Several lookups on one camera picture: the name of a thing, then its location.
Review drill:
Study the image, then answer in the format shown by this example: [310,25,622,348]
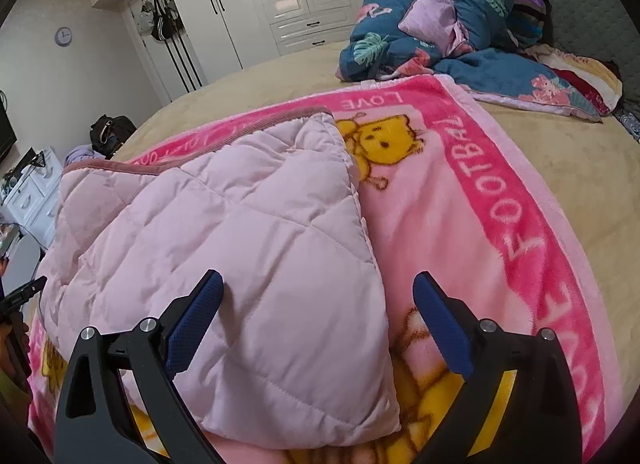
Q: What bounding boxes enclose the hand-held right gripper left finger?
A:
[52,269,224,464]

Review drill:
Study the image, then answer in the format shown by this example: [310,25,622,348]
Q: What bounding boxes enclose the black folding stand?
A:
[4,148,49,181]

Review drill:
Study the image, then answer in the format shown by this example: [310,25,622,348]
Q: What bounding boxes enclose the bed with beige sheet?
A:
[110,39,640,345]

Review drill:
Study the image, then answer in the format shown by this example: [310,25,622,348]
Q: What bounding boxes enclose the patterned pillow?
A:
[612,101,640,145]

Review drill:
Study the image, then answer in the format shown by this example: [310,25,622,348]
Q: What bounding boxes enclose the pink printed blanket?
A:
[27,73,626,464]

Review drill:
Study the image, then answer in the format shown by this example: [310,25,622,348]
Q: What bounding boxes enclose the white drawer cabinet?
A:
[0,146,71,250]

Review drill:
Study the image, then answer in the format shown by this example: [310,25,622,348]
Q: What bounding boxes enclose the grey quilted headboard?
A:
[500,0,640,110]

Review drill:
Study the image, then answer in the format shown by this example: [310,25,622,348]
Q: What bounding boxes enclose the blue floral duvet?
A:
[336,0,603,122]

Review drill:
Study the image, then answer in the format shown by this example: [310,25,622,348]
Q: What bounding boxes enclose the red yellow white blanket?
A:
[530,44,623,117]

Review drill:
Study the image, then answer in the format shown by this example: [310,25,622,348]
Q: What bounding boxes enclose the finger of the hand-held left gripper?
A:
[9,276,48,306]

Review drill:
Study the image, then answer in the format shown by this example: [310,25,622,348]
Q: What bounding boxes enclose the white round stool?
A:
[0,234,41,295]

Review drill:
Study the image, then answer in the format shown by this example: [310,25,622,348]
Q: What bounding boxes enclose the black hanging bag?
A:
[151,0,182,43]

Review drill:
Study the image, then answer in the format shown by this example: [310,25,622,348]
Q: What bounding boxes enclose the pink quilted jacket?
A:
[37,111,403,450]

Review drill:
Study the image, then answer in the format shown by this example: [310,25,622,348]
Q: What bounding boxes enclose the black duffel bag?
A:
[90,115,137,155]

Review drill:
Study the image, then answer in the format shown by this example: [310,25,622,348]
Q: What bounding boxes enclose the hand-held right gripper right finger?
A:
[412,271,585,464]

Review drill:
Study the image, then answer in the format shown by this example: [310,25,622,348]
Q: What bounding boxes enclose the purple striped cloth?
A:
[510,0,551,47]

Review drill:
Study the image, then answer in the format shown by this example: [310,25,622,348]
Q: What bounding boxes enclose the black hanging straps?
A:
[165,36,207,94]

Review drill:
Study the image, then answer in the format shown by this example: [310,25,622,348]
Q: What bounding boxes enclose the black television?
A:
[0,104,17,165]

